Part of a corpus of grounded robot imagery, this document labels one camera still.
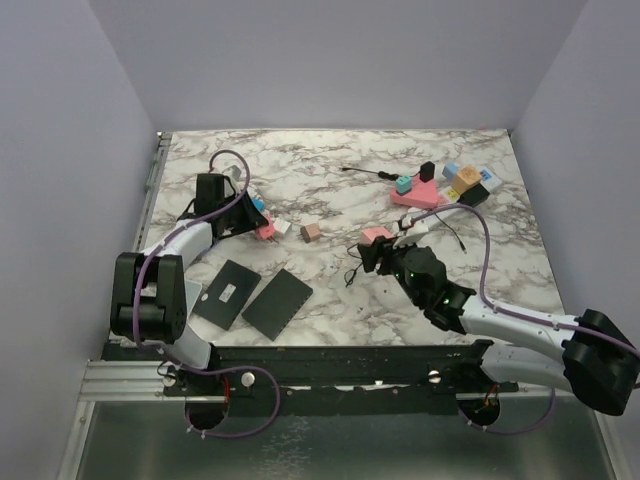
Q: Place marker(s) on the pink cube socket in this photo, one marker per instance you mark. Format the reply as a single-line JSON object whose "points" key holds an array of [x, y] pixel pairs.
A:
{"points": [[369, 235]]}

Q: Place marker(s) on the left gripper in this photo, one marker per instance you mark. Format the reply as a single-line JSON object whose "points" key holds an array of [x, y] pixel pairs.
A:
{"points": [[253, 218]]}

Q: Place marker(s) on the pink square plug adapter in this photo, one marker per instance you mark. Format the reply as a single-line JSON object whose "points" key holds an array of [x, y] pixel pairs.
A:
{"points": [[266, 232]]}

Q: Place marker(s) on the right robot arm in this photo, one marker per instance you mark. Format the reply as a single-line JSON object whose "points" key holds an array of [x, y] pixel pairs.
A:
{"points": [[585, 355]]}

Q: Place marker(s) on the blue plug adapter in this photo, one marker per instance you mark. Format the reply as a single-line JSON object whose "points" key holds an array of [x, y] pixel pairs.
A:
{"points": [[259, 205]]}

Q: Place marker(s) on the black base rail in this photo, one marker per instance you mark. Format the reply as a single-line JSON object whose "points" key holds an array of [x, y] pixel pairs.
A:
{"points": [[342, 381]]}

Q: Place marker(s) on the white flat remote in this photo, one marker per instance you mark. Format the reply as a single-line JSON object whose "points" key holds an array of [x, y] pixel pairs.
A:
{"points": [[192, 293]]}

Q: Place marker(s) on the right black flat box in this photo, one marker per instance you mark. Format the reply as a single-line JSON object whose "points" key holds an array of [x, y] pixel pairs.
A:
{"points": [[277, 304]]}

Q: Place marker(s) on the white plug adapter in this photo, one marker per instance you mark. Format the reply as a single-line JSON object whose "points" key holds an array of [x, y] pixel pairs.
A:
{"points": [[281, 227]]}

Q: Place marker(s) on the black flat box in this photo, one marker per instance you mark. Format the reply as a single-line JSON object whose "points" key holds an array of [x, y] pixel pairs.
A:
{"points": [[277, 304], [222, 302]]}

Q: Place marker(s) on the orange tan plug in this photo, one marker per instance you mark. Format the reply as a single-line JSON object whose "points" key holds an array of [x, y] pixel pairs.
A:
{"points": [[465, 178]]}

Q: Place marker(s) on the large black adapter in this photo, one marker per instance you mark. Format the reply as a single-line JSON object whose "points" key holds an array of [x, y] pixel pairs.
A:
{"points": [[474, 196]]}

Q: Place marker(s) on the light blue plug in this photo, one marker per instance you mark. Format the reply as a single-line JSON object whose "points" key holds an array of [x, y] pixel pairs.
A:
{"points": [[449, 171]]}

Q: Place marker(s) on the small black charger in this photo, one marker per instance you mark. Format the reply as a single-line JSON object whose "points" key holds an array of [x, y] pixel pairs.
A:
{"points": [[427, 172]]}

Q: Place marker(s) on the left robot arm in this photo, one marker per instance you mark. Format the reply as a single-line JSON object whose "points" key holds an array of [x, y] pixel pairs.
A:
{"points": [[151, 299]]}

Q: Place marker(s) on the beige pink USB charger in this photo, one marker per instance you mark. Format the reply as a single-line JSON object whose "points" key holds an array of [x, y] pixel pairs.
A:
{"points": [[310, 232]]}

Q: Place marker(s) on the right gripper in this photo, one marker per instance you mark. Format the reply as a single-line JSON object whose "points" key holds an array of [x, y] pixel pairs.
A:
{"points": [[381, 246]]}

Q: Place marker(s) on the left black flat box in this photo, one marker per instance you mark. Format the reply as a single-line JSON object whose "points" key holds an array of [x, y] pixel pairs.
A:
{"points": [[222, 302]]}

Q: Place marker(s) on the teal charger plug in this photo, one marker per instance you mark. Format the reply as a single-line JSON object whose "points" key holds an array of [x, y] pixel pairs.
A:
{"points": [[403, 185]]}

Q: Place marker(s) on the pink triangular power strip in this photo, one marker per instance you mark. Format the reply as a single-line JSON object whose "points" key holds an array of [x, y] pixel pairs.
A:
{"points": [[423, 195]]}

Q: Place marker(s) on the black screwdriver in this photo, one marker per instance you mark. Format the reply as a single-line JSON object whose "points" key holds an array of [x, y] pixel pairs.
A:
{"points": [[380, 174]]}

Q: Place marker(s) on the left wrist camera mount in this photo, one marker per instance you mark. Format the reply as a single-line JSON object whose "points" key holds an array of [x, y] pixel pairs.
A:
{"points": [[234, 172]]}

